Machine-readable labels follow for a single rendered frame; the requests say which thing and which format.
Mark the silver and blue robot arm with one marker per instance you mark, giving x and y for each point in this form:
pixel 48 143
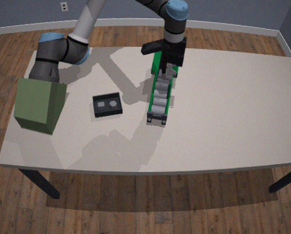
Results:
pixel 54 48

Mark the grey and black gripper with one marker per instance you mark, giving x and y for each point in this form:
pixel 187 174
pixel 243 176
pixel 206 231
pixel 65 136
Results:
pixel 174 56

